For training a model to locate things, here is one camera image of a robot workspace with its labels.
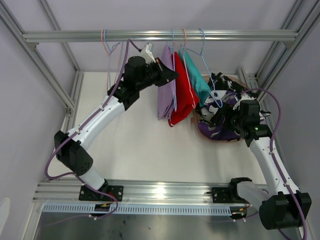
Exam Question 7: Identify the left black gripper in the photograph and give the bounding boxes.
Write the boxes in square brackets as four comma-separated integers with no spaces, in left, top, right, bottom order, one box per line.
[136,58,179,92]

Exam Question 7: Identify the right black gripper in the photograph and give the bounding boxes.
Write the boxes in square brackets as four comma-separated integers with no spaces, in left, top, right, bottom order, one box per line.
[210,102,245,133]

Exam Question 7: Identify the purple camouflage trousers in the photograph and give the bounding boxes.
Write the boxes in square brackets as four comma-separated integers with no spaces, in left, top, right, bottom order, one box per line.
[194,90,251,142]

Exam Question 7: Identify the lilac trousers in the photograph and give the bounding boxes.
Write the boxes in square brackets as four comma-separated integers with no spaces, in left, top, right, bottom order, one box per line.
[157,44,176,119]

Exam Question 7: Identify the black white patterned trousers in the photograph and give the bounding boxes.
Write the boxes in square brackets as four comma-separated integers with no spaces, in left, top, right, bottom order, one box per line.
[203,72,258,103]

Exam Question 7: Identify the salmon pink wire hanger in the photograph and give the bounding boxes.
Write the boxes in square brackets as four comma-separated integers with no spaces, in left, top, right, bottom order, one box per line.
[178,27,198,109]

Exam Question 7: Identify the light blue wire hanger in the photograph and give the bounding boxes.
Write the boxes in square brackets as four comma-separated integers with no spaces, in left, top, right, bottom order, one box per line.
[101,29,120,89]

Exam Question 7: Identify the red trousers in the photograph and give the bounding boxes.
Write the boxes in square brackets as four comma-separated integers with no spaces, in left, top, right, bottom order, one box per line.
[168,52,200,127]

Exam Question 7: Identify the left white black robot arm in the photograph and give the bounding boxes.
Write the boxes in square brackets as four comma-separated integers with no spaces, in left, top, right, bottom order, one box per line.
[54,56,179,201]

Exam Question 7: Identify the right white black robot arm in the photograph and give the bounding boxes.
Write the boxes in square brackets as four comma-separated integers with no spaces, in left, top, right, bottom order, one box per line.
[216,100,312,230]

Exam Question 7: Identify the teal trousers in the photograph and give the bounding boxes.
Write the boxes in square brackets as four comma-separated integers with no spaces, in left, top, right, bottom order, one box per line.
[178,50,211,107]

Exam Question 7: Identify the translucent brown plastic basin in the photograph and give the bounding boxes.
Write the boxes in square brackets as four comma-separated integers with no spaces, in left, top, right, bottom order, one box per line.
[191,80,249,143]

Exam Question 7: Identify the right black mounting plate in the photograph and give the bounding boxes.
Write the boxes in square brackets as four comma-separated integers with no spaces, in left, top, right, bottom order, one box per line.
[205,186,243,204]

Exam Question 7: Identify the black mounting plate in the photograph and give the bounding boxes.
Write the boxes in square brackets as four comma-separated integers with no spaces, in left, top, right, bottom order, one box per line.
[78,185,125,202]
[205,186,243,204]

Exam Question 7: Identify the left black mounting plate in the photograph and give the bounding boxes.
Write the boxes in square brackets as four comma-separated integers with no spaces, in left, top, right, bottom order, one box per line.
[78,185,125,202]

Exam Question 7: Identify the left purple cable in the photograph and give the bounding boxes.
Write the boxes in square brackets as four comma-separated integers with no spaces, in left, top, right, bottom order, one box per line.
[44,37,143,221]

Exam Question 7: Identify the purple cable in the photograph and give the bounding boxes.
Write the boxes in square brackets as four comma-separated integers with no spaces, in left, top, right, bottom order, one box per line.
[44,37,143,221]
[234,87,311,240]

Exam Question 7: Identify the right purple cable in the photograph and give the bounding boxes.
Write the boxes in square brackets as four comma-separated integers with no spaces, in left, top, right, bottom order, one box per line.
[234,87,311,240]

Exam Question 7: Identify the pale blue wire hanger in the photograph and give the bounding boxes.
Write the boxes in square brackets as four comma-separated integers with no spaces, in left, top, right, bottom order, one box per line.
[187,28,223,109]

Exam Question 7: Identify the aluminium hanging rail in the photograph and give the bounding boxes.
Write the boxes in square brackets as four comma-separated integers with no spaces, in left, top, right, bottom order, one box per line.
[22,29,299,43]

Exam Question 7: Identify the slotted grey cable duct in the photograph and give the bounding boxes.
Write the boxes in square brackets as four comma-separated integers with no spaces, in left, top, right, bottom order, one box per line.
[42,203,232,216]

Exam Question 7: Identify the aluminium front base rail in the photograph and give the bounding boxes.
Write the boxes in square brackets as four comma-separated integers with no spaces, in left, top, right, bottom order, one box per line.
[32,177,228,205]

